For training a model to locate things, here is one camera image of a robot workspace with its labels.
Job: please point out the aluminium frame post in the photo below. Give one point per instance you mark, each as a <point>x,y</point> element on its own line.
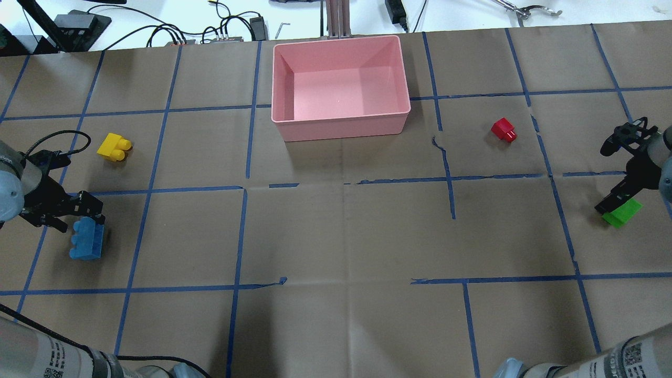
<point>338,19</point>

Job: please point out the usb hub with cables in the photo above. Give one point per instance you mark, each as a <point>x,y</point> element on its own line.
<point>222,39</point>

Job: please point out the green toy block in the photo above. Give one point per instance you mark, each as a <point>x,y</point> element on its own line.
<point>620,216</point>

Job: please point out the blue toy block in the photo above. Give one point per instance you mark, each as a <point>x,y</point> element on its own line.
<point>87,239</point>

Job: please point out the black stand base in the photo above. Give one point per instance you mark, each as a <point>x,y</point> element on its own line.
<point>80,29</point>

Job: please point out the brown paper table cover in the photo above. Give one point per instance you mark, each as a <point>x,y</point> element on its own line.
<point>439,251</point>

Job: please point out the red toy block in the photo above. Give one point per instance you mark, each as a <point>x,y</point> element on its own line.
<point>504,130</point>

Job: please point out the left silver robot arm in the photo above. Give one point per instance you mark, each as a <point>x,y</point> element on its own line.
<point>13,186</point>

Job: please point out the black power adapter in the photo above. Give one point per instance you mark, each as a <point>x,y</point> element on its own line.
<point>397,13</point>

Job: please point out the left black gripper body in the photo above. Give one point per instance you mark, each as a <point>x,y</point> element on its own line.
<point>43,195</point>

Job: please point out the yellow toy block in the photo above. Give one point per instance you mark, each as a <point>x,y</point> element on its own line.
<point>114,147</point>

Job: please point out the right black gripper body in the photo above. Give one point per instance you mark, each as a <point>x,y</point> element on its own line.
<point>643,178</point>

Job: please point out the pink plastic box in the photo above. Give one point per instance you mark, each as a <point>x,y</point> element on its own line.
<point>335,89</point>

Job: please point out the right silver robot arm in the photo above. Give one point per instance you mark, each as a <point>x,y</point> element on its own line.
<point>662,155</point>

